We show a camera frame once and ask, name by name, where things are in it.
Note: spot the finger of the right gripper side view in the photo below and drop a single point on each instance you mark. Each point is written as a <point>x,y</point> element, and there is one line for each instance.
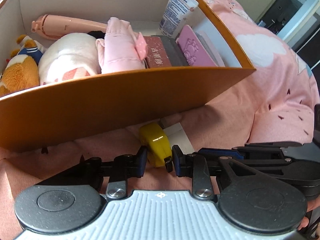
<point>267,153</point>

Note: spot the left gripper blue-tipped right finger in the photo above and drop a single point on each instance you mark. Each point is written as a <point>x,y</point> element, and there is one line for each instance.
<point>193,166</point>

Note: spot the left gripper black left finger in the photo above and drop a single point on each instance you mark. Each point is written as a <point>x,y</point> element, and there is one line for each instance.
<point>118,171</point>

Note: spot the yellow tape measure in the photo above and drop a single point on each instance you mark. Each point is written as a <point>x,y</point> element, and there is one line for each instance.
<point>157,142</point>

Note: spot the red card box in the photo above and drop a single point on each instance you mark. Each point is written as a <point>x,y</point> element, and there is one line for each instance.
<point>156,55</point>

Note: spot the white vaseline cream tube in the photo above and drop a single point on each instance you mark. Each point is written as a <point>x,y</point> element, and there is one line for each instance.
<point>176,14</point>

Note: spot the pink cylindrical bottle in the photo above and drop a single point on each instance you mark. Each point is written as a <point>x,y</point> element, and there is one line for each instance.
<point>53,27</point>

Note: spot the white power adapter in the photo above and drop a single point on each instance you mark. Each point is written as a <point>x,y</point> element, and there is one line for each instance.
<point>177,136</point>

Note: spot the orange cardboard storage box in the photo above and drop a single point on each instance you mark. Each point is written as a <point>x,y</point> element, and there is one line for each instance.
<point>53,114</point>

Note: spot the pink printed bed quilt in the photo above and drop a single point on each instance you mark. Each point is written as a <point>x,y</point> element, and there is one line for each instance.
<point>273,104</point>

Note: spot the purple paw print pad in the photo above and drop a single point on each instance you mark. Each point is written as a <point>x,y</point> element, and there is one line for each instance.
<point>193,50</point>

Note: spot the grey felt pad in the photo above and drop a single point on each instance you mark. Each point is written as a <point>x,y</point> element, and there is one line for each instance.
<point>173,51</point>

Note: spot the pink folded cloth pouch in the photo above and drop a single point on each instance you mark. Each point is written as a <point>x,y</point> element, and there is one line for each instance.
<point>121,49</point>

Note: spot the white panda plush toy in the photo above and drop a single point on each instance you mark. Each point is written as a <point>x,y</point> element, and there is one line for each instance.
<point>73,56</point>

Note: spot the orange duck plush toy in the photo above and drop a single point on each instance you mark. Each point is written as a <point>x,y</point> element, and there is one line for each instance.
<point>22,70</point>

